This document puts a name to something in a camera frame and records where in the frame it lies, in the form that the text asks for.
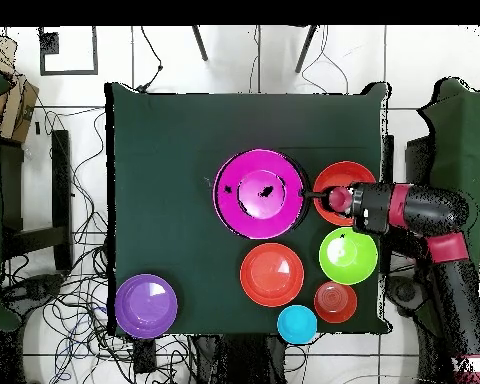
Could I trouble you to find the large pink bowl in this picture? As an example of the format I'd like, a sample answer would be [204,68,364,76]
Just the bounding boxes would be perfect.
[212,148,307,240]

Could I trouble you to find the green bowl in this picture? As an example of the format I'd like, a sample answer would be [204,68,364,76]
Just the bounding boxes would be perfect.
[318,226,379,286]

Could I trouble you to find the wide orange bowl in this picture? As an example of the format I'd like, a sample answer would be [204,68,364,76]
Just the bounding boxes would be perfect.
[312,160,378,227]
[239,242,306,308]

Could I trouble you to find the small blue bowl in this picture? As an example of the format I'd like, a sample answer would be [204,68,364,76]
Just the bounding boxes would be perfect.
[276,304,318,345]

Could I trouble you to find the purple bowl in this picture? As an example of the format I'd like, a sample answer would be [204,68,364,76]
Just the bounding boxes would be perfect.
[114,273,179,340]

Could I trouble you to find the small deep orange bowl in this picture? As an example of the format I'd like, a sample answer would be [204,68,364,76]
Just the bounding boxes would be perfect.
[314,280,358,324]

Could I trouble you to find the dark green tablecloth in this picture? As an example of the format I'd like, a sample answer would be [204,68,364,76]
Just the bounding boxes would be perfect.
[104,81,390,337]

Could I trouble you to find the black power box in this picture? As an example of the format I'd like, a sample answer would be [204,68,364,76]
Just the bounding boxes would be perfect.
[132,335,158,375]

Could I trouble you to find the cardboard box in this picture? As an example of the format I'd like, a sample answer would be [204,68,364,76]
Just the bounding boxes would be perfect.
[0,31,40,144]

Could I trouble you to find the black stand frame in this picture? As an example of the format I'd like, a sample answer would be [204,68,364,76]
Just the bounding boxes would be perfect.
[403,135,435,187]
[0,129,75,273]

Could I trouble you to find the grey pedestal leg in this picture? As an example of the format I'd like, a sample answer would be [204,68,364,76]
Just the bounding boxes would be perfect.
[385,275,429,317]
[1,273,67,317]

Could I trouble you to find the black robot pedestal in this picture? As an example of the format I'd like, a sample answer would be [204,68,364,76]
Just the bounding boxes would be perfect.
[191,333,305,384]

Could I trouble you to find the black camera tripod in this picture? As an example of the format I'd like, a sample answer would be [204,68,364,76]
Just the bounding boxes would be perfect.
[190,25,320,74]

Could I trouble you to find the black cable with plug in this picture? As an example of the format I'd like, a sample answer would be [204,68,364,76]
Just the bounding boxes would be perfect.
[134,25,164,94]

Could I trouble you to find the tangle of black cables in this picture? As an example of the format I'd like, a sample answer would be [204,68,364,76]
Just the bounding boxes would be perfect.
[0,107,197,384]

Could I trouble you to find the black square floor frame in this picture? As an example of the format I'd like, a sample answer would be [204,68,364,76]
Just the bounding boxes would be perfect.
[38,25,99,76]

